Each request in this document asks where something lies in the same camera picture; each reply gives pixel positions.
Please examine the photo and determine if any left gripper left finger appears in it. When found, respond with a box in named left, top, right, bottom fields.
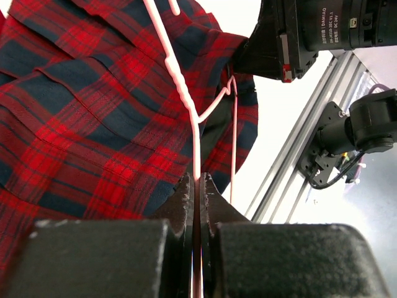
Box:
left=1, top=174, right=194, bottom=297

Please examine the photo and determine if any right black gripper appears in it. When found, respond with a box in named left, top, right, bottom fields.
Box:
left=233, top=0, right=318, bottom=83

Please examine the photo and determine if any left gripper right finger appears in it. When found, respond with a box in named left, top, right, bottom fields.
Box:
left=200, top=173, right=390, bottom=297

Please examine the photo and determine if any pink wire hanger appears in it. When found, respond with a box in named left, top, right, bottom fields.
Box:
left=144, top=1, right=238, bottom=297

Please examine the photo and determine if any red plaid skirt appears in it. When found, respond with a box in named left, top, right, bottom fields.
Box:
left=0, top=0, right=259, bottom=271

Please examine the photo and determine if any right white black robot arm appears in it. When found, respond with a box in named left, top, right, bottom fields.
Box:
left=233, top=1, right=396, bottom=156

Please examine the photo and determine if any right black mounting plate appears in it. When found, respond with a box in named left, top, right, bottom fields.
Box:
left=297, top=102, right=354, bottom=189

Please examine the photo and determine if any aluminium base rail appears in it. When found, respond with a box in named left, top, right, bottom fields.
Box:
left=244, top=52, right=368, bottom=224

